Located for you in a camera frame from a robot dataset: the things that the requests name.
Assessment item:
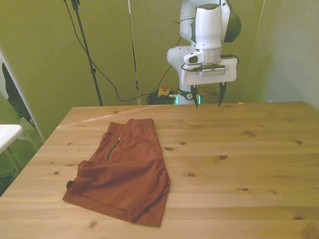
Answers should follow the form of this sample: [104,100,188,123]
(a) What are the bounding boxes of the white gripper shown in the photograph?
[180,57,238,110]

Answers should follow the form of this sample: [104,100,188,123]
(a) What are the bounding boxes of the rust red shorts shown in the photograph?
[62,118,172,227]

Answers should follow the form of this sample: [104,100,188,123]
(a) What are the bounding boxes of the yellow emergency stop button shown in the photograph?
[157,84,171,98]

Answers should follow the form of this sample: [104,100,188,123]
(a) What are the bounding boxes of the partition joint strip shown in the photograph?
[127,0,141,106]

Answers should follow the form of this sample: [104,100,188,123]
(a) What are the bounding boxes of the black tripod stand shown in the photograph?
[71,0,104,107]

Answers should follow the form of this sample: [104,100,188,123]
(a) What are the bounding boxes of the white side table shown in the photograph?
[0,123,23,155]

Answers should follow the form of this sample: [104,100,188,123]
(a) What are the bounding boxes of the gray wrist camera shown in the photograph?
[199,65,229,77]

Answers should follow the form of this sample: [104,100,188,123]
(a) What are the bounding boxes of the thin gray stop-button cable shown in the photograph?
[158,36,182,91]

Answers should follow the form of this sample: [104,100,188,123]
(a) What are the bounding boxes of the coiled black cable bundle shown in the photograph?
[146,91,179,106]

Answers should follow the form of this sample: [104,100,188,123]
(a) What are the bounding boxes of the black tripod cable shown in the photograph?
[63,0,150,103]

